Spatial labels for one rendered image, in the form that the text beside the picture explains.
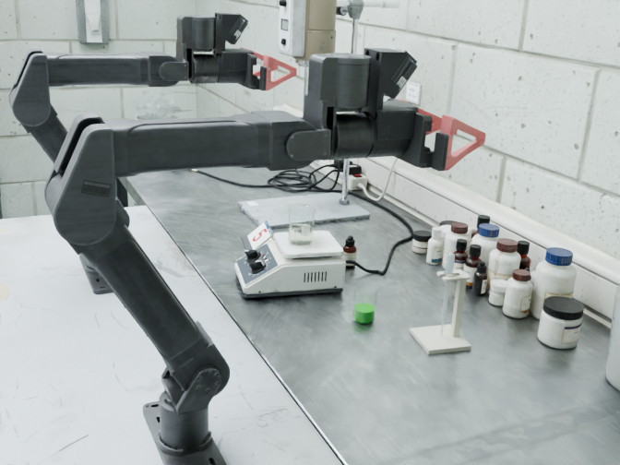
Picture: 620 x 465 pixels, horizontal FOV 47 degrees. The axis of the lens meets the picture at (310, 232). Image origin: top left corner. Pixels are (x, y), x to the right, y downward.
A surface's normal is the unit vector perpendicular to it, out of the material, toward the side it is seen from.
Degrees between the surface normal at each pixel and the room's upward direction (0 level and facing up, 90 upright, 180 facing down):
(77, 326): 0
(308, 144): 90
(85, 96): 90
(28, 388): 0
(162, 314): 88
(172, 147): 87
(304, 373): 0
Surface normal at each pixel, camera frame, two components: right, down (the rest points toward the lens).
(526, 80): -0.91, 0.11
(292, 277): 0.24, 0.35
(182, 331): 0.38, 0.17
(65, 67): 0.59, 0.25
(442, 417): 0.04, -0.94
